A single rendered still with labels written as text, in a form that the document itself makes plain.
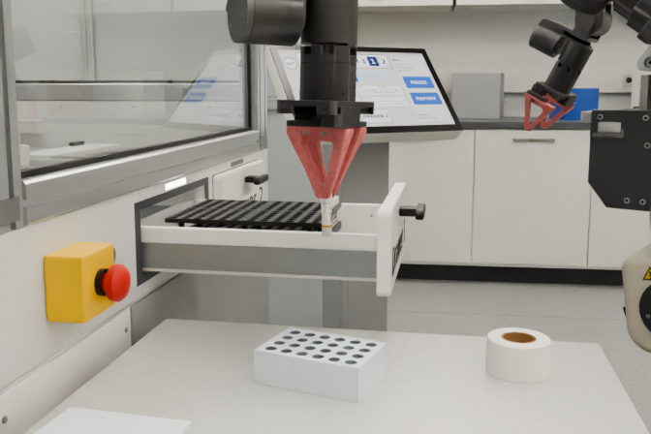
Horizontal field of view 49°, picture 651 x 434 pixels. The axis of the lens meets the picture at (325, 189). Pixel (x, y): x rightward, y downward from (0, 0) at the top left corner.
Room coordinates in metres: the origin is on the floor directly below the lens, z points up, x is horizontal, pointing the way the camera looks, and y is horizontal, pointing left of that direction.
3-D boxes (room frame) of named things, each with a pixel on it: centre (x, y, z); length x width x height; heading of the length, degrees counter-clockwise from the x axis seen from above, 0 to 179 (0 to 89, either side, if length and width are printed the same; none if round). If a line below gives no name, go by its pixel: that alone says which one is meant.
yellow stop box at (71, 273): (0.75, 0.26, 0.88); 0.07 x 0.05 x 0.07; 170
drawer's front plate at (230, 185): (1.39, 0.16, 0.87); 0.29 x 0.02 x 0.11; 170
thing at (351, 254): (1.06, 0.11, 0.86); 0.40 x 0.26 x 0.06; 80
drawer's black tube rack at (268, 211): (1.06, 0.10, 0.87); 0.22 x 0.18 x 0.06; 80
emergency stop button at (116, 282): (0.75, 0.23, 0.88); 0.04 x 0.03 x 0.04; 170
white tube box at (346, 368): (0.76, 0.00, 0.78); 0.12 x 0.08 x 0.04; 65
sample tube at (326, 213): (0.74, 0.00, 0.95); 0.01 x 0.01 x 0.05
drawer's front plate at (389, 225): (1.02, -0.10, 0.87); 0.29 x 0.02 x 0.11; 170
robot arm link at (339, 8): (0.74, 0.00, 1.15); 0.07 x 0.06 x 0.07; 116
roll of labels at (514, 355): (0.79, -0.22, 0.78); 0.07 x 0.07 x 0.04
